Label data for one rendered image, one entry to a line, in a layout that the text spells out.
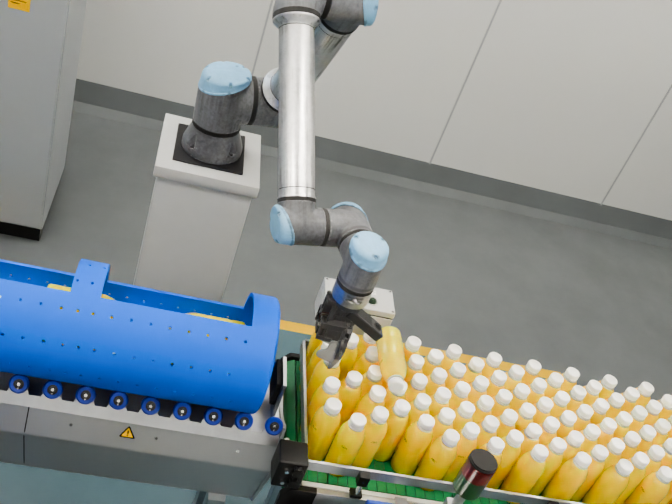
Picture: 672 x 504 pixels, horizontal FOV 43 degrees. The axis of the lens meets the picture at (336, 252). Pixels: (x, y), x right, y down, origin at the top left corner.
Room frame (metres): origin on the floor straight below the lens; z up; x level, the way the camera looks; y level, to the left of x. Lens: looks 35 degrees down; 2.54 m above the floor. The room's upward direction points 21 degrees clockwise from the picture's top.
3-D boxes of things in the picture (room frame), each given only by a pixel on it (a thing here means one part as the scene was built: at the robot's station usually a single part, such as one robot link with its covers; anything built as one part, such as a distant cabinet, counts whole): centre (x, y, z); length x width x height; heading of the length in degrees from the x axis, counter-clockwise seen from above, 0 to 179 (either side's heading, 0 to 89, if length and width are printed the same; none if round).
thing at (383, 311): (1.87, -0.10, 1.05); 0.20 x 0.10 x 0.10; 105
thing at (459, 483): (1.29, -0.45, 1.18); 0.06 x 0.06 x 0.05
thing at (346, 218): (1.69, -0.01, 1.41); 0.12 x 0.12 x 0.09; 28
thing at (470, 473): (1.29, -0.45, 1.23); 0.06 x 0.06 x 0.04
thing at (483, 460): (1.29, -0.45, 1.18); 0.06 x 0.06 x 0.16
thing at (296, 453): (1.36, -0.08, 0.95); 0.10 x 0.07 x 0.10; 15
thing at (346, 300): (1.59, -0.07, 1.32); 0.10 x 0.09 x 0.05; 15
